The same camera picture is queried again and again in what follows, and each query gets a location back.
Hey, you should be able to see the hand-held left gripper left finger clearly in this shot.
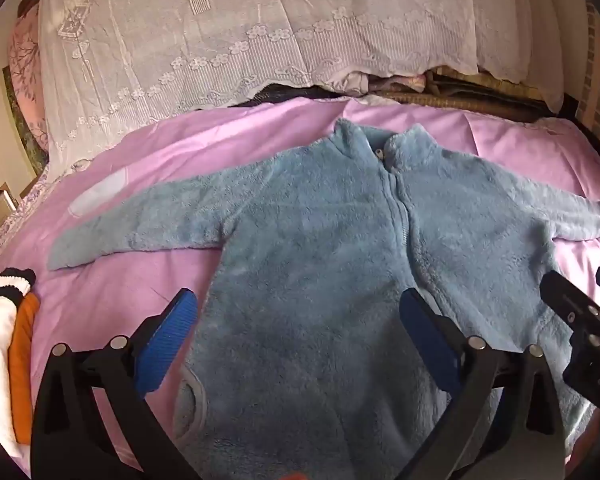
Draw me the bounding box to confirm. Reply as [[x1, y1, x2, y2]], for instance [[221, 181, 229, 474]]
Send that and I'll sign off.
[[30, 287, 201, 480]]

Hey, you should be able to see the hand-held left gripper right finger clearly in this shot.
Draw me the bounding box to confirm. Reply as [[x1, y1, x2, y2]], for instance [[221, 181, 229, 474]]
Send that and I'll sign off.
[[399, 287, 566, 480]]

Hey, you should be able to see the blue fleece jacket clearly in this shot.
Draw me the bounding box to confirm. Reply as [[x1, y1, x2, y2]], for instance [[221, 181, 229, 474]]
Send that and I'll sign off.
[[47, 117, 600, 480]]

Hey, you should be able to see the orange garment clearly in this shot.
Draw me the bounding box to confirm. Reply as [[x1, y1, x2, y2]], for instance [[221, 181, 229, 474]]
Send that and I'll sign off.
[[7, 292, 41, 446]]

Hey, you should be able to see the purple floral bedsheet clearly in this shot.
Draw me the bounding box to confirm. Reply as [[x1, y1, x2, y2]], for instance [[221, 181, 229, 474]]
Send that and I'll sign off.
[[0, 170, 51, 286]]

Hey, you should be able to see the pink bedsheet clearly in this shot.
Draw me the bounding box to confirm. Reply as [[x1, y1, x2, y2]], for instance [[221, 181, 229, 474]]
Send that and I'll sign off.
[[0, 96, 600, 466]]

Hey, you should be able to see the woven straw mat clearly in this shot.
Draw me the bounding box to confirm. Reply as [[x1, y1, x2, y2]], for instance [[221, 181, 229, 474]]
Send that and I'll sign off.
[[380, 72, 576, 123]]

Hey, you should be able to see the pale folded quilt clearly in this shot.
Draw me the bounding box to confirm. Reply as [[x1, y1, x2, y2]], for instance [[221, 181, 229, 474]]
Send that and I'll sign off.
[[340, 72, 426, 96]]

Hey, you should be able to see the dark cloth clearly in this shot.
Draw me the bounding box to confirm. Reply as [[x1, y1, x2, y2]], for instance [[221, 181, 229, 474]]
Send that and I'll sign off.
[[195, 85, 351, 108]]

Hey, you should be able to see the floral pink pillow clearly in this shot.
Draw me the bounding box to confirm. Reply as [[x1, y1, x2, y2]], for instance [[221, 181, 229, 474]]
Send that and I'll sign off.
[[7, 2, 48, 153]]

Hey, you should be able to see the white lace cover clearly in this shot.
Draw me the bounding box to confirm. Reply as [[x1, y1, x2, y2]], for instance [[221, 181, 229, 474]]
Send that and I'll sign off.
[[39, 0, 588, 181]]

